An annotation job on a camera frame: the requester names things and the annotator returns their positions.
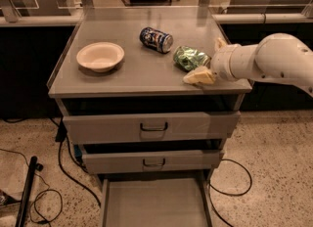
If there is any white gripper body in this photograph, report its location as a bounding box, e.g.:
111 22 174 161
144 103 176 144
210 44 258 81

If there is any crushed green can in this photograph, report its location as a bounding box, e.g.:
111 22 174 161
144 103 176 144
173 46 211 71

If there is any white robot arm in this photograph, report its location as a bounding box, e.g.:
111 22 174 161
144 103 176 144
183 33 313 96

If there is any blue soda can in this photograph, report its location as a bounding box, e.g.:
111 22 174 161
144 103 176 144
139 27 173 54

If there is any grey drawer cabinet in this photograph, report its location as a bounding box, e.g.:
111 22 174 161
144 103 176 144
47 6 255 227

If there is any grey middle drawer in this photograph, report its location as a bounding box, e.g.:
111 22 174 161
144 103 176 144
82 140 223 174

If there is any grey drawer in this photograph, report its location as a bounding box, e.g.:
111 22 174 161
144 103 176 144
82 140 223 174
58 96 240 144
99 171 213 227

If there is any grey top drawer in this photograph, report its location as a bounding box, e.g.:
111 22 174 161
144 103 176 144
58 96 240 144

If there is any grey bottom drawer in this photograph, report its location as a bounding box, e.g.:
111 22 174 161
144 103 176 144
99 171 213 227

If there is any white bowl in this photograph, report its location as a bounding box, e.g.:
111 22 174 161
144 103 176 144
76 42 124 72

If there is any black pole on floor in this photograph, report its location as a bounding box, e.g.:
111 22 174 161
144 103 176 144
15 156 37 227

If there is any white rail pipe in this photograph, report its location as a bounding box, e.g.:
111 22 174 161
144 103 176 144
213 14 313 24

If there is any black cable right floor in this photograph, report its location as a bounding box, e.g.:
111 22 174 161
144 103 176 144
207 158 253 227

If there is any black cable floor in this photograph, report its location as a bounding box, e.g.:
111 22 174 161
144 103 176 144
48 116 102 207
207 158 253 227

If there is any black cable left floor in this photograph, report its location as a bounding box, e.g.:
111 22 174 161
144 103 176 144
48 116 102 207

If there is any thin black cable loop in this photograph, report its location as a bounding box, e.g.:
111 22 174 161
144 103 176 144
0 147 64 226

